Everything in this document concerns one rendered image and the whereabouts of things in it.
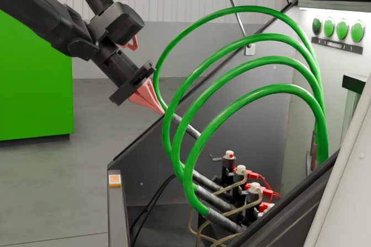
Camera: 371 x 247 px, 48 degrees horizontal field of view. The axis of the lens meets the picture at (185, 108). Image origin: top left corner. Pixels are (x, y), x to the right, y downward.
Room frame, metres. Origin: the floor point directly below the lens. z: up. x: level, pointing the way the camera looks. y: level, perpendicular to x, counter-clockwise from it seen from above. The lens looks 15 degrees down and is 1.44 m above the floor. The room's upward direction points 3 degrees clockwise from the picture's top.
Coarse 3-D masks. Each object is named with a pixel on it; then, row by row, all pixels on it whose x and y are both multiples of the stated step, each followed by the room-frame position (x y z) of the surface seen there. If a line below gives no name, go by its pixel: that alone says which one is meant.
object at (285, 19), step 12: (216, 12) 0.92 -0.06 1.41; (228, 12) 0.91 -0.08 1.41; (240, 12) 0.91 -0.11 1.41; (264, 12) 0.90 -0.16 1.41; (276, 12) 0.90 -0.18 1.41; (192, 24) 0.93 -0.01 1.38; (288, 24) 0.89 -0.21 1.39; (180, 36) 0.93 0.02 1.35; (300, 36) 0.89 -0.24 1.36; (168, 48) 0.94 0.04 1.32; (312, 48) 0.88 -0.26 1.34; (156, 72) 0.94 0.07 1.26; (156, 84) 0.94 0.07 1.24; (312, 132) 0.88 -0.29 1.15
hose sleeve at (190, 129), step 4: (176, 116) 0.93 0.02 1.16; (172, 120) 0.94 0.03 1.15; (176, 120) 0.93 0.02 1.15; (180, 120) 0.93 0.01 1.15; (188, 128) 0.93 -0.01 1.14; (192, 128) 0.93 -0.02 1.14; (188, 132) 0.93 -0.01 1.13; (192, 132) 0.92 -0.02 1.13; (196, 132) 0.92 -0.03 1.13; (192, 136) 0.93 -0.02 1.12; (196, 136) 0.92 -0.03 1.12
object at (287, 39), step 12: (252, 36) 0.76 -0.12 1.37; (264, 36) 0.76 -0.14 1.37; (276, 36) 0.76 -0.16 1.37; (288, 36) 0.77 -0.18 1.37; (228, 48) 0.75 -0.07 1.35; (300, 48) 0.77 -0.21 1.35; (216, 60) 0.75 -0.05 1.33; (312, 60) 0.78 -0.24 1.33; (192, 72) 0.74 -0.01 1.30; (312, 72) 0.78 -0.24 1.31; (180, 96) 0.73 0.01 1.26; (168, 108) 0.73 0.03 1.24; (168, 120) 0.73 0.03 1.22; (168, 132) 0.73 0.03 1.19; (168, 144) 0.73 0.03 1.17; (168, 156) 0.73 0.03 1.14; (312, 156) 0.79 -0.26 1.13; (312, 168) 0.79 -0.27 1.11; (204, 180) 0.74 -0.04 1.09
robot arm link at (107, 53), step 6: (108, 36) 0.80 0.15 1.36; (102, 42) 0.80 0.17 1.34; (108, 42) 0.80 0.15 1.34; (114, 42) 0.80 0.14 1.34; (102, 48) 0.79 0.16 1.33; (108, 48) 0.80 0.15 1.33; (114, 48) 0.81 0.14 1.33; (96, 54) 0.79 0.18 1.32; (102, 54) 0.79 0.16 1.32; (108, 54) 0.79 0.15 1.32; (96, 60) 0.80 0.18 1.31; (102, 60) 0.79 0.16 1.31; (108, 60) 0.80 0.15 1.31
